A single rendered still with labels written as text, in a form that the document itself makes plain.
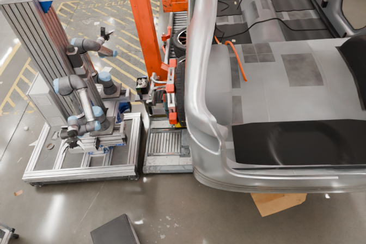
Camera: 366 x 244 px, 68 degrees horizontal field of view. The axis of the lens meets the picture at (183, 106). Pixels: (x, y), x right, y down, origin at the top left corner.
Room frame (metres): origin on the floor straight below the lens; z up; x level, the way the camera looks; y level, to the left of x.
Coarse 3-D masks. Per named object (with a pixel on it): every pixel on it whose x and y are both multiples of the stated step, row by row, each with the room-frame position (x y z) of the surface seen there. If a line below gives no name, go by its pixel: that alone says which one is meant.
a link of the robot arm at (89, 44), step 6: (84, 42) 2.23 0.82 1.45; (90, 42) 2.23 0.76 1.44; (96, 42) 2.27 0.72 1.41; (84, 48) 2.21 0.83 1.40; (90, 48) 2.21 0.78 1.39; (96, 48) 2.24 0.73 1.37; (102, 48) 2.32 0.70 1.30; (108, 48) 2.43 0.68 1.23; (108, 54) 2.41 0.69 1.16; (114, 54) 2.45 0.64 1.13
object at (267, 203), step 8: (256, 200) 1.15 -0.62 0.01; (264, 200) 1.14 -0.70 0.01; (272, 200) 1.13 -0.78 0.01; (280, 200) 1.11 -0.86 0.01; (288, 200) 1.10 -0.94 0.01; (296, 200) 1.09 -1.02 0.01; (304, 200) 1.08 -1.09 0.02; (264, 208) 1.06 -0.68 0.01; (272, 208) 1.05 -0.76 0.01; (280, 208) 1.04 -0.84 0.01
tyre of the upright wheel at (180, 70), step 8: (184, 64) 2.07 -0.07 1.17; (176, 72) 1.96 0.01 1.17; (184, 72) 1.94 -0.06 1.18; (176, 80) 1.88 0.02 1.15; (184, 80) 1.86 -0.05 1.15; (176, 88) 1.81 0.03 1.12; (184, 88) 1.79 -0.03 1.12; (176, 96) 1.76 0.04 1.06; (176, 104) 1.72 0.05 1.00; (184, 112) 1.67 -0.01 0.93; (184, 120) 1.67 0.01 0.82
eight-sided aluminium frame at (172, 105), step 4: (168, 68) 2.11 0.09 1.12; (172, 68) 2.10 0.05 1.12; (168, 72) 2.04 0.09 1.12; (172, 72) 2.03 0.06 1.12; (168, 76) 1.98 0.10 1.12; (172, 76) 1.98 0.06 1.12; (168, 80) 1.93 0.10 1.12; (172, 80) 1.92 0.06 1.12; (168, 96) 1.81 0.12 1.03; (172, 96) 1.80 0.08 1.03; (168, 100) 1.78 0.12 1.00; (168, 104) 1.76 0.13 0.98; (172, 104) 1.75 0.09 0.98; (168, 108) 1.74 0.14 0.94; (172, 108) 1.74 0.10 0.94
